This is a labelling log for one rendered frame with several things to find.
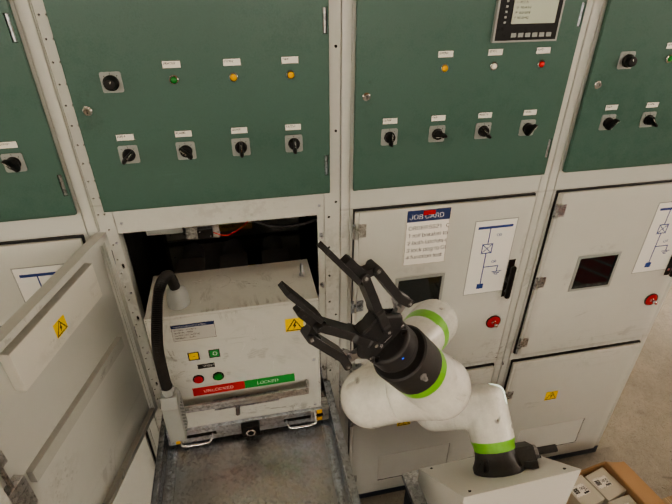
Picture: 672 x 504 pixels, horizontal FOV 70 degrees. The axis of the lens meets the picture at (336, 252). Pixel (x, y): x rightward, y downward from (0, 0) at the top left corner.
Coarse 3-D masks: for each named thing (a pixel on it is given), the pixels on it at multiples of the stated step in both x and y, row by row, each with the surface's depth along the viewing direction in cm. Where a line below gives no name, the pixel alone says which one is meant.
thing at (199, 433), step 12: (312, 408) 164; (324, 408) 164; (240, 420) 159; (252, 420) 160; (264, 420) 161; (276, 420) 162; (288, 420) 163; (300, 420) 164; (192, 432) 157; (204, 432) 158; (216, 432) 159; (228, 432) 160; (240, 432) 161
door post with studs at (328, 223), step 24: (336, 0) 116; (336, 24) 119; (336, 48) 122; (336, 72) 125; (336, 96) 128; (336, 120) 132; (336, 144) 135; (336, 168) 139; (336, 192) 143; (336, 216) 148; (336, 240) 152; (336, 288) 162; (336, 312) 168; (336, 360) 180; (336, 384) 187
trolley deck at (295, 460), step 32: (160, 448) 159; (192, 448) 159; (224, 448) 159; (256, 448) 159; (288, 448) 159; (320, 448) 159; (192, 480) 150; (224, 480) 150; (256, 480) 150; (288, 480) 150; (320, 480) 150; (352, 480) 150
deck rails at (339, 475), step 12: (324, 384) 174; (324, 420) 168; (324, 432) 164; (168, 444) 160; (336, 444) 157; (168, 456) 156; (336, 456) 156; (168, 468) 153; (336, 468) 153; (168, 480) 149; (336, 480) 149; (168, 492) 146; (336, 492) 146; (348, 492) 142
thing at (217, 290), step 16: (192, 272) 152; (208, 272) 152; (224, 272) 152; (240, 272) 152; (256, 272) 152; (272, 272) 152; (288, 272) 152; (304, 272) 152; (192, 288) 144; (208, 288) 144; (224, 288) 144; (240, 288) 144; (256, 288) 144; (272, 288) 144; (304, 288) 144; (192, 304) 138; (208, 304) 138; (224, 304) 138; (240, 304) 138; (256, 304) 137; (272, 304) 138; (144, 320) 131; (320, 384) 159; (320, 400) 163
